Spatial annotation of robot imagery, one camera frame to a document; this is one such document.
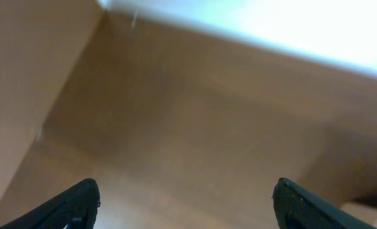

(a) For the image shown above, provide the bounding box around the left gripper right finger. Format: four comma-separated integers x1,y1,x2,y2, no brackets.
272,177,376,229

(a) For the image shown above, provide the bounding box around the brown cardboard box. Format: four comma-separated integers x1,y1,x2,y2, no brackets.
0,1,377,228

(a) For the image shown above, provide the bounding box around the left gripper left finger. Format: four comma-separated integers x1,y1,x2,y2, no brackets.
0,178,100,229

